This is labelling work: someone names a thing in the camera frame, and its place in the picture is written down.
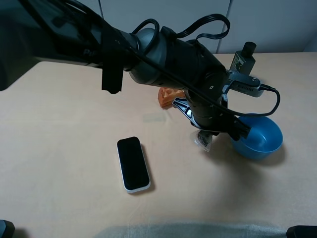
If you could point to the blue plastic bowl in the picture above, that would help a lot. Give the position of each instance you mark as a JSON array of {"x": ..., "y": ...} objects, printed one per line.
[{"x": 264, "y": 138}]

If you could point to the dark green bottle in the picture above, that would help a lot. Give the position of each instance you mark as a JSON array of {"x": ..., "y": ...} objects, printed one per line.
[{"x": 243, "y": 60}]

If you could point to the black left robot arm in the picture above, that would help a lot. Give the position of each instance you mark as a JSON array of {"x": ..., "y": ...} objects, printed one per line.
[{"x": 66, "y": 31}]

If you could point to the clear plastic item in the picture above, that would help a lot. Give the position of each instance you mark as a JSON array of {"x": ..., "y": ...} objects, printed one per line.
[{"x": 203, "y": 139}]

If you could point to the black left base corner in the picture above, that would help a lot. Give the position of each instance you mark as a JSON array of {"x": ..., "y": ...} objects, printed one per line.
[{"x": 7, "y": 229}]

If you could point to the black white phone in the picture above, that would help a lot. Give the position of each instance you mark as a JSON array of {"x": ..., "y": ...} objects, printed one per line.
[{"x": 134, "y": 171}]

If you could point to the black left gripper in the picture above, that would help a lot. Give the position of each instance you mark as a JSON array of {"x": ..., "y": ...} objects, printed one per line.
[{"x": 208, "y": 117}]

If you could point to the black right gripper corner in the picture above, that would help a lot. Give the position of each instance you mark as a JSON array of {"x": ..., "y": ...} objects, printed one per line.
[{"x": 302, "y": 231}]

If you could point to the orange waffle toy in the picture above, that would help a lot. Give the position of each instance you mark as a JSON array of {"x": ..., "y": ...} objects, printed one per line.
[{"x": 167, "y": 95}]

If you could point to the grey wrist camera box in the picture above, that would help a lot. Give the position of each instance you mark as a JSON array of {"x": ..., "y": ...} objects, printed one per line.
[{"x": 244, "y": 84}]

